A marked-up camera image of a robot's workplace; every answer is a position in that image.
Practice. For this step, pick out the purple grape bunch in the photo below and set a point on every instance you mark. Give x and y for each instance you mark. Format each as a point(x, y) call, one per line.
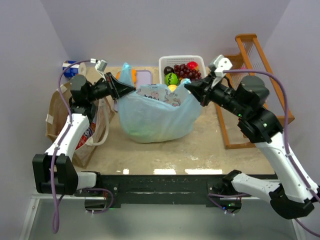
point(183, 72)

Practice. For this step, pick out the blue plastic bag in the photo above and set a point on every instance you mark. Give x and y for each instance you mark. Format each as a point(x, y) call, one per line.
point(154, 113)

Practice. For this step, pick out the red yellow peach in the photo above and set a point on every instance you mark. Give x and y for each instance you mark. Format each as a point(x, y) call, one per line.
point(193, 66)

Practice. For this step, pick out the orange sweet potato right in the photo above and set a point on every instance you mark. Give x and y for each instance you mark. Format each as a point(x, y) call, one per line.
point(134, 76)

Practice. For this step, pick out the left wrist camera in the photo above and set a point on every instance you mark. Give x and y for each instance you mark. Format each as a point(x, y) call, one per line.
point(100, 65)

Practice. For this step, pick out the red snack packet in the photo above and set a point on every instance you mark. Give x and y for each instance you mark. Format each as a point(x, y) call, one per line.
point(87, 133)

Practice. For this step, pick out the wooden rack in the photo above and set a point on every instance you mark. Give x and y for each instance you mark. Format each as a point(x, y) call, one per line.
point(250, 56)

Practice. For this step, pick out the toilet paper roll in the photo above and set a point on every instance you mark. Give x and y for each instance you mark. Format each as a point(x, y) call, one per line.
point(77, 69)

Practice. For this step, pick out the brown paper grocery bag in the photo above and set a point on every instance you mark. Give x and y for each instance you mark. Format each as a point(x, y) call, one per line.
point(58, 114)

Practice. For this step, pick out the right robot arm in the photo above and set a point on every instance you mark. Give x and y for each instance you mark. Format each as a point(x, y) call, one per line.
point(295, 194)

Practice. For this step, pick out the black base frame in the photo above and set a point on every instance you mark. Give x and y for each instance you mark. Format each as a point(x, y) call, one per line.
point(119, 190)

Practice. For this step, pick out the orange sweet potato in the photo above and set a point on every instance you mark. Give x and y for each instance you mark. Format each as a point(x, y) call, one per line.
point(134, 76)
point(118, 75)

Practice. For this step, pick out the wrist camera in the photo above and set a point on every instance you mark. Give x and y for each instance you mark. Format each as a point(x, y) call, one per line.
point(217, 68)
point(100, 65)

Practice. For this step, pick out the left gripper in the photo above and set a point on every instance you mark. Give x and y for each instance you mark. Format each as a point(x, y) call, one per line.
point(112, 85)

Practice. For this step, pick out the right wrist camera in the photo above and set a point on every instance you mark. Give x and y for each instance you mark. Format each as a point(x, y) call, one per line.
point(217, 68)

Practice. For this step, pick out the orange sweet potato left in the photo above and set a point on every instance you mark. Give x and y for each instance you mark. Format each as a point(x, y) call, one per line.
point(118, 75)

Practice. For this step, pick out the lavender cutting board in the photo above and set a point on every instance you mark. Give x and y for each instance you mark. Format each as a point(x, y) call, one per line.
point(143, 77)

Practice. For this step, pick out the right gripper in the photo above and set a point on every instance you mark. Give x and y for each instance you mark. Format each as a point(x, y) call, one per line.
point(206, 91)

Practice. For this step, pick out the white plastic basket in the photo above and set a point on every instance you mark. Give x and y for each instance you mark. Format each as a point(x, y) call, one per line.
point(171, 60)

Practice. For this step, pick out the yellow lemon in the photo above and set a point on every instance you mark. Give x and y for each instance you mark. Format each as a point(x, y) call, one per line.
point(172, 87)

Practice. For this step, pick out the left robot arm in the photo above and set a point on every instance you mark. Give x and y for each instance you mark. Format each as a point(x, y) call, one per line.
point(53, 170)

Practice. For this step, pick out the dark mangosteen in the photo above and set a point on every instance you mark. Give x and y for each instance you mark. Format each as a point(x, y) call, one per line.
point(167, 70)

